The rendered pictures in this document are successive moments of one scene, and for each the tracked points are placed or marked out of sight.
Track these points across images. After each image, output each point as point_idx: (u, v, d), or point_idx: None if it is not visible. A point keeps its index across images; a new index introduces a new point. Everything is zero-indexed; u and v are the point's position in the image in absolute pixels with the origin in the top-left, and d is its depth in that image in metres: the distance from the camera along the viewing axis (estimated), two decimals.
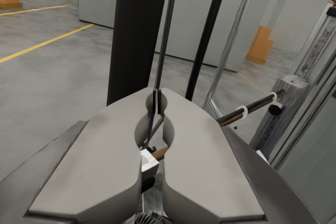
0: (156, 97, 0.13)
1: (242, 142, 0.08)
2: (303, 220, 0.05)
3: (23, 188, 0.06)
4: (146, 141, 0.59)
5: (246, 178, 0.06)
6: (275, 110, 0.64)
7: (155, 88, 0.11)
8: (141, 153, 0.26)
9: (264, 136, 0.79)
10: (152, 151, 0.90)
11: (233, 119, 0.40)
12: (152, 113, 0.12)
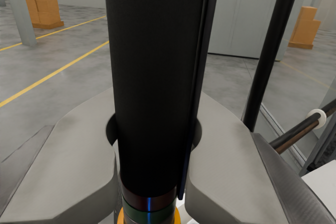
0: None
1: (272, 151, 0.08)
2: None
3: None
4: None
5: (274, 188, 0.06)
6: None
7: None
8: (184, 199, 0.18)
9: (335, 138, 0.63)
10: None
11: (307, 130, 0.29)
12: None
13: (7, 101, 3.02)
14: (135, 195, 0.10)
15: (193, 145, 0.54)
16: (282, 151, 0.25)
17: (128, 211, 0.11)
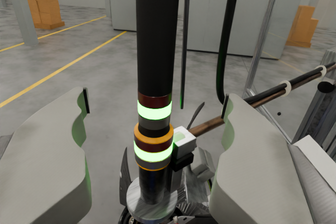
0: (88, 96, 0.12)
1: (311, 167, 0.07)
2: None
3: None
4: None
5: (308, 205, 0.06)
6: (326, 87, 0.56)
7: (85, 87, 0.11)
8: (177, 130, 0.26)
9: (314, 120, 0.71)
10: None
11: (275, 95, 0.37)
12: (87, 113, 0.12)
13: (12, 99, 3.10)
14: (146, 97, 0.18)
15: None
16: (252, 107, 0.33)
17: (142, 112, 0.19)
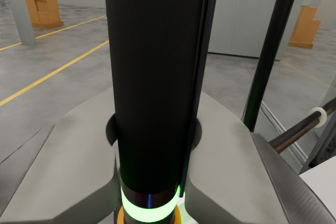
0: None
1: (272, 151, 0.08)
2: None
3: None
4: None
5: (274, 188, 0.06)
6: None
7: None
8: (184, 198, 0.18)
9: None
10: None
11: (308, 128, 0.29)
12: None
13: (7, 100, 3.01)
14: (135, 192, 0.10)
15: None
16: (282, 150, 0.25)
17: (128, 209, 0.11)
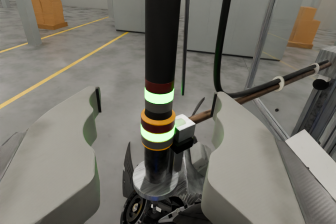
0: (100, 95, 0.13)
1: (298, 161, 0.07)
2: None
3: None
4: None
5: (296, 199, 0.06)
6: (321, 84, 0.59)
7: (97, 86, 0.11)
8: (178, 117, 0.29)
9: (311, 117, 0.74)
10: (193, 140, 0.93)
11: (269, 89, 0.40)
12: (98, 112, 0.12)
13: (16, 98, 3.15)
14: (153, 84, 0.21)
15: None
16: (247, 100, 0.36)
17: (149, 97, 0.22)
